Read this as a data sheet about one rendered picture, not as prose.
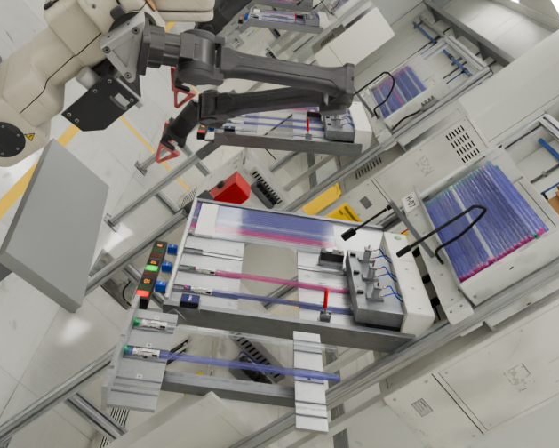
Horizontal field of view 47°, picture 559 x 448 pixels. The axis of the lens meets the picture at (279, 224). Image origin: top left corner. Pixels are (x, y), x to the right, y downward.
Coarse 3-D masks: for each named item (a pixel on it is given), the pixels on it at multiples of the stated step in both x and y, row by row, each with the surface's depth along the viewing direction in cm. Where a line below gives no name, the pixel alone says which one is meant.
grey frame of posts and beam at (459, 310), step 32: (384, 224) 241; (416, 224) 218; (128, 256) 248; (288, 288) 254; (448, 288) 180; (512, 288) 167; (448, 320) 171; (480, 320) 171; (416, 352) 176; (64, 384) 183; (352, 384) 181; (32, 416) 188
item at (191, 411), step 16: (192, 400) 153; (208, 400) 150; (224, 400) 152; (160, 416) 157; (176, 416) 153; (192, 416) 152; (208, 416) 152; (128, 432) 162; (144, 432) 157; (160, 432) 155; (176, 432) 155
